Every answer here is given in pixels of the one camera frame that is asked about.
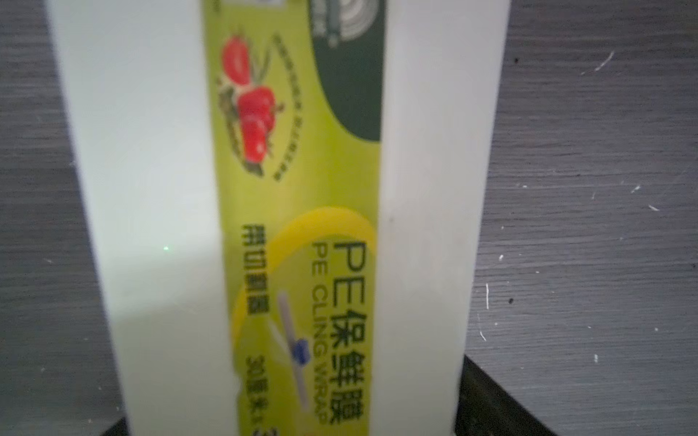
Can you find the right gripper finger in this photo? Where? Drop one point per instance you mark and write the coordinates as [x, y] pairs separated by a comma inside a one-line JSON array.
[[486, 408]]

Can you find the cream dispenser lid with label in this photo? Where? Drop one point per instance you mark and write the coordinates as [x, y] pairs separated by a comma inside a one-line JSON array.
[[284, 200]]

